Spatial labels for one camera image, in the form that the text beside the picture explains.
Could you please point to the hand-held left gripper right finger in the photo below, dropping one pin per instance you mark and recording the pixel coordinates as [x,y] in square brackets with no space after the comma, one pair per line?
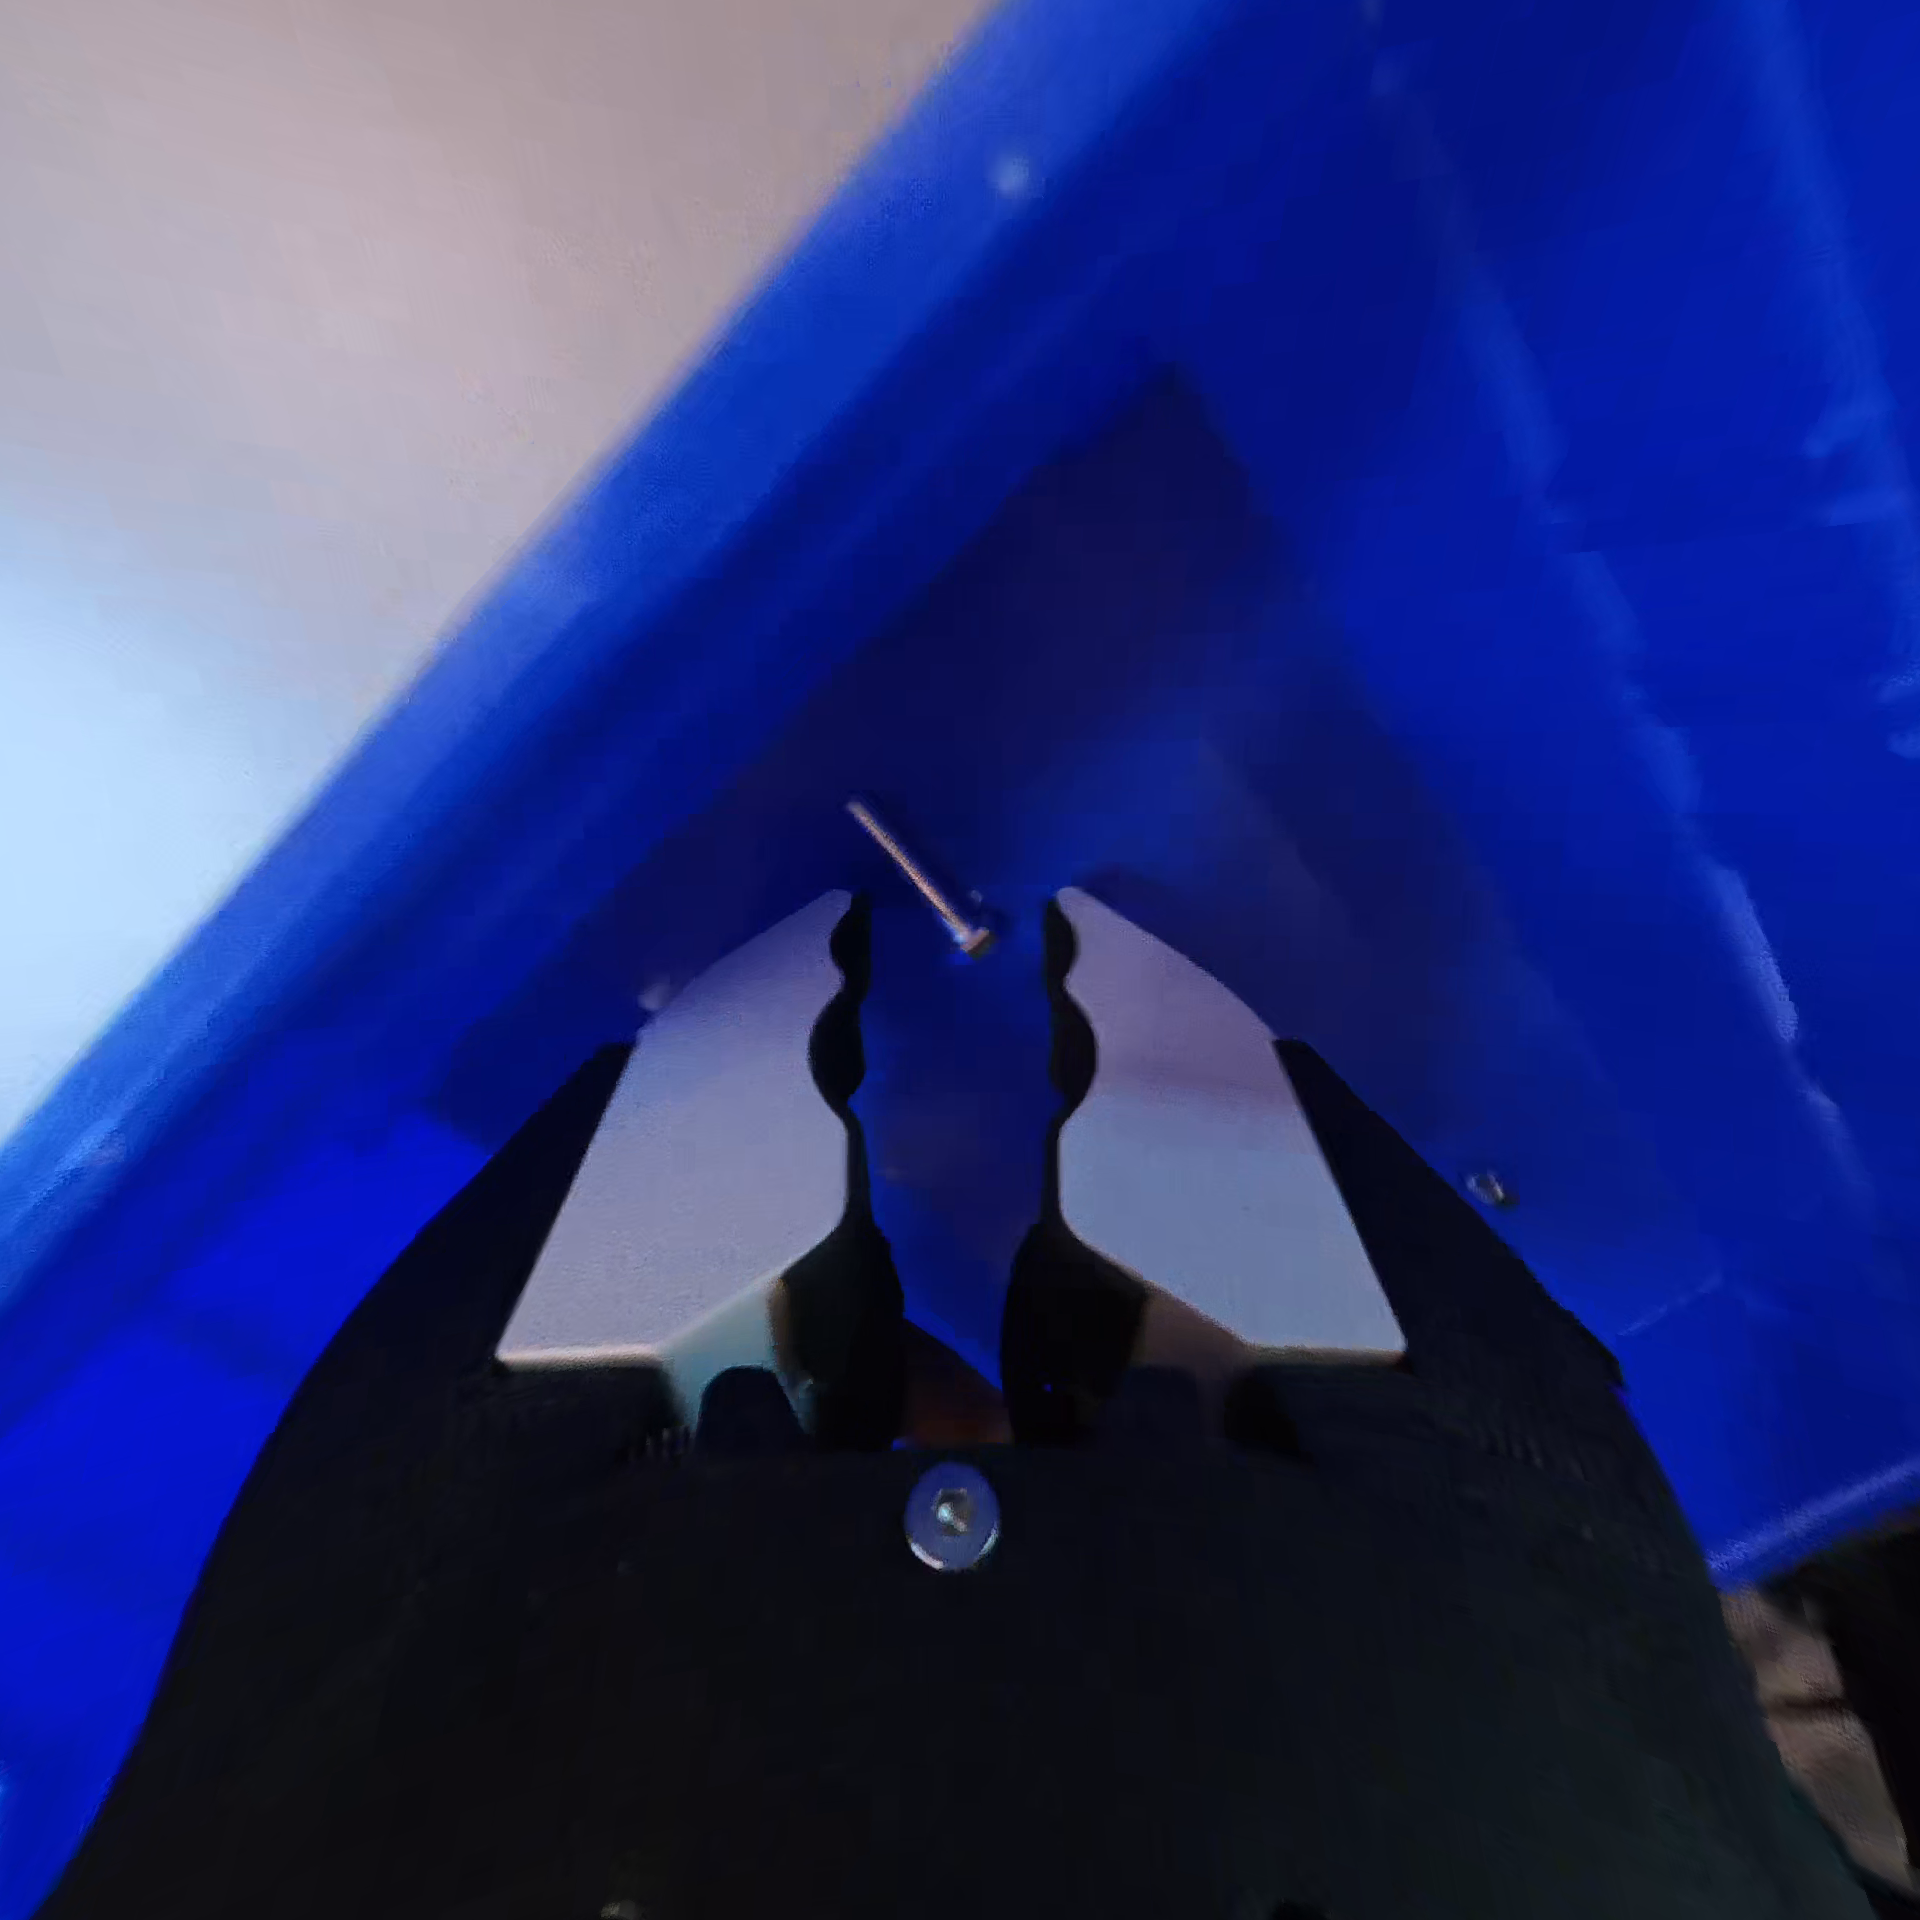
[1217,1154]

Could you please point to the small square metal nut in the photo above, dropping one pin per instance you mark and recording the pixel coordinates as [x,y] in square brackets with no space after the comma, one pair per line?
[1486,1190]

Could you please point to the large blue plastic bin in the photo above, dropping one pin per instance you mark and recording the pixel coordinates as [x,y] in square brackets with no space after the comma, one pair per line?
[1441,451]

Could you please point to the long thin silver bolt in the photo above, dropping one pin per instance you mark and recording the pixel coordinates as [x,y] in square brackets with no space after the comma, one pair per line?
[919,873]

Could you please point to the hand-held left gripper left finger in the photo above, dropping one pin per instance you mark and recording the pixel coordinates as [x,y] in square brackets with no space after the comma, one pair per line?
[708,1154]

